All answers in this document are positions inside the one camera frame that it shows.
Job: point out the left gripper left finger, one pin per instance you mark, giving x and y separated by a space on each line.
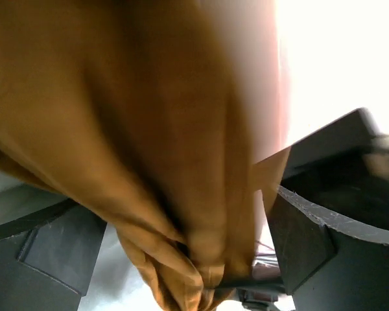
47 258

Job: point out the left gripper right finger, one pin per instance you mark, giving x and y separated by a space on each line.
328 261

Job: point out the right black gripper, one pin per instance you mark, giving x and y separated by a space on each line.
338 176

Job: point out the brown garment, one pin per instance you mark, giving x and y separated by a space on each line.
156 116

